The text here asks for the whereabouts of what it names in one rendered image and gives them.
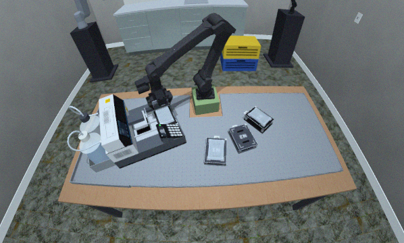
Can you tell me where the pale blue microplate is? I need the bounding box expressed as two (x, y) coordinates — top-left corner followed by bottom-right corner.
(208, 139), (224, 161)
(249, 108), (271, 126)
(155, 107), (174, 124)

